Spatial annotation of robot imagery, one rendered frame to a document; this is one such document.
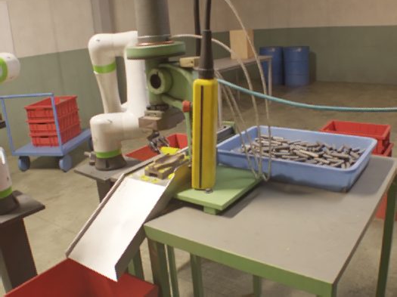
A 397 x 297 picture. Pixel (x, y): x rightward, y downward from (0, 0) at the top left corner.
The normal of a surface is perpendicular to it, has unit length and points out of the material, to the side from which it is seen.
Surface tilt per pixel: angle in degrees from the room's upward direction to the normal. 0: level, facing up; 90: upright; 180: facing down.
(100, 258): 30
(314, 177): 100
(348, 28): 90
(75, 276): 90
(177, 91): 90
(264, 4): 90
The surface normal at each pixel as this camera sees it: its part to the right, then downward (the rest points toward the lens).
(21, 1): 0.81, 0.11
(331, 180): -0.57, 0.43
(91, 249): -0.35, -0.69
